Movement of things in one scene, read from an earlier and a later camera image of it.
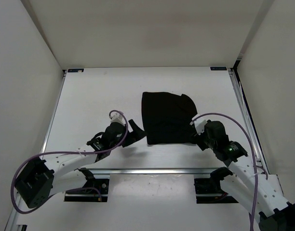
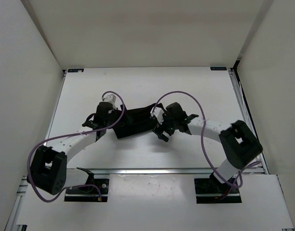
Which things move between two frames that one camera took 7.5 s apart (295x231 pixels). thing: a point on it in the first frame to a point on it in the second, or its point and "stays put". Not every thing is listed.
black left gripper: (136, 134) to (115, 112)
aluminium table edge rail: (154, 171) stays put
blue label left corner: (75, 70) stays put
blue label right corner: (218, 68) stays put
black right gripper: (199, 141) to (163, 127)
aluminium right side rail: (253, 131) stays put
